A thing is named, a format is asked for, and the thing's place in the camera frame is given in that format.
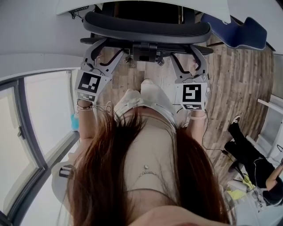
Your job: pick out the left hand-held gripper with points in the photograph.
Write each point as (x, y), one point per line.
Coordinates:
(87, 83)

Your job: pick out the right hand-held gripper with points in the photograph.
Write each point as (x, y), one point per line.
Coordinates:
(191, 93)

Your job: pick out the black mesh office chair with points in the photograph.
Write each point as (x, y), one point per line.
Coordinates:
(146, 28)

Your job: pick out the person's right forearm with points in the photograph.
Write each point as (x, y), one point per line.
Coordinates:
(195, 130)

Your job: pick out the person's left forearm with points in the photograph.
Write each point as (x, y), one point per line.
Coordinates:
(86, 123)

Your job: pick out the white desk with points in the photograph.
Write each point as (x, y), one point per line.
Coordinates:
(73, 5)

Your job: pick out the blue chair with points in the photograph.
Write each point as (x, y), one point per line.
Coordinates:
(243, 33)

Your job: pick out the person's right hand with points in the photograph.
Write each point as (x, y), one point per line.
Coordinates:
(195, 63)

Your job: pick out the person's white shorts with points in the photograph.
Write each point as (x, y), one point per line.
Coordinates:
(152, 92)

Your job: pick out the black power strip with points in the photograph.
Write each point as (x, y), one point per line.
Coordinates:
(77, 10)

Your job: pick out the blue spray bottle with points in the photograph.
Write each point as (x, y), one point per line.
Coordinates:
(74, 122)

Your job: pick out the dark-framed window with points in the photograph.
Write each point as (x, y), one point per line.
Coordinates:
(39, 110)

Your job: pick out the white side table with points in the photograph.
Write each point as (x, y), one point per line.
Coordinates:
(268, 103)

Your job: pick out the person's beige top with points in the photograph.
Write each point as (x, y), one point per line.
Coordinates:
(150, 145)

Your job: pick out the black round stand base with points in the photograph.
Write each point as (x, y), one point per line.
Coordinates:
(235, 167)

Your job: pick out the yellow-green bag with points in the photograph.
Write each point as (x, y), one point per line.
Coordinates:
(238, 192)

